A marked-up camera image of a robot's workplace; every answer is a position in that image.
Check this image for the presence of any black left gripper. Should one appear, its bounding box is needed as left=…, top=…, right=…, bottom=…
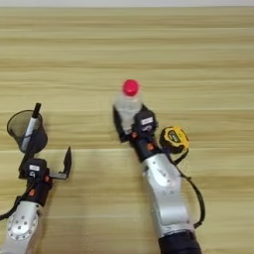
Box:
left=18, top=142, right=72, bottom=206

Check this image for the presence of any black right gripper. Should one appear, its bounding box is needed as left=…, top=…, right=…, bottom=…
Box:
left=112, top=103, right=164, bottom=164

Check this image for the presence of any clear bottle red cap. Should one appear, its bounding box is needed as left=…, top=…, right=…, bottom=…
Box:
left=113, top=78, right=144, bottom=136

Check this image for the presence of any black mesh pen cup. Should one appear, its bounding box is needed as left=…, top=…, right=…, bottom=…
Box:
left=6, top=109, right=49, bottom=155

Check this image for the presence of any black white marker pen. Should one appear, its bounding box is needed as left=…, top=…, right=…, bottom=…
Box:
left=20, top=102, right=43, bottom=152

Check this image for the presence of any yellow black tape measure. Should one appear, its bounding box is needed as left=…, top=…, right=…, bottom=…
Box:
left=158, top=125, right=191, bottom=167

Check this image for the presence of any right gripper white-labelled black box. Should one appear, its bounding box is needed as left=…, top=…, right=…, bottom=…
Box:
left=133, top=109, right=159, bottom=134

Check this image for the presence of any gripper white-labelled black box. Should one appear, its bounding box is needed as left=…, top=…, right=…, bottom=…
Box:
left=133, top=109, right=159, bottom=134
left=25, top=158, right=48, bottom=181

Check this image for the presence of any left gripper white-labelled black box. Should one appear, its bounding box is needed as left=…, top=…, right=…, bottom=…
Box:
left=25, top=158, right=48, bottom=181

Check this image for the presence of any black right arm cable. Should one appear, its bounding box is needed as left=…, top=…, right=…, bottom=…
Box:
left=171, top=161, right=206, bottom=230

